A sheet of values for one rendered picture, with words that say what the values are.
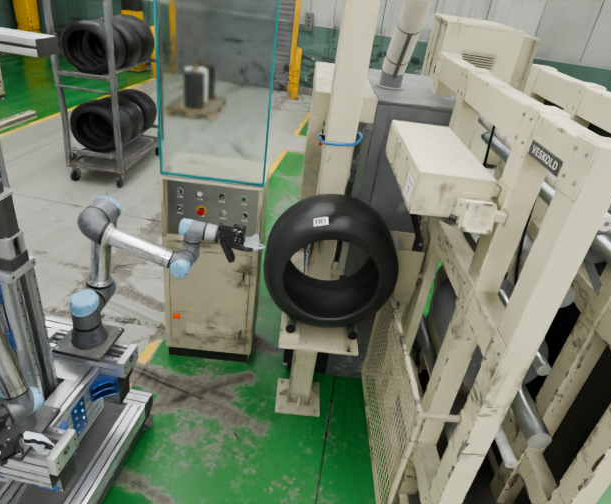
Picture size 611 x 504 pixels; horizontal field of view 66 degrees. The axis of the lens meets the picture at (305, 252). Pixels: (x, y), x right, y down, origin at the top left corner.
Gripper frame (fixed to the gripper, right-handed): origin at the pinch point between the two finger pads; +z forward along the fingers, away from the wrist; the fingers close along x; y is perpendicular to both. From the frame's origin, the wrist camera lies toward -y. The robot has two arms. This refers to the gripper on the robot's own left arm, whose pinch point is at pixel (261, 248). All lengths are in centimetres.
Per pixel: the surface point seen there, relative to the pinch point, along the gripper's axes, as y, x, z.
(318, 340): -38, -6, 35
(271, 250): 5.3, -8.6, 3.9
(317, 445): -117, -2, 55
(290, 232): 15.7, -9.2, 9.5
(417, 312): -28, 20, 85
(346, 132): 51, 25, 24
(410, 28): 94, 61, 44
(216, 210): -18, 60, -28
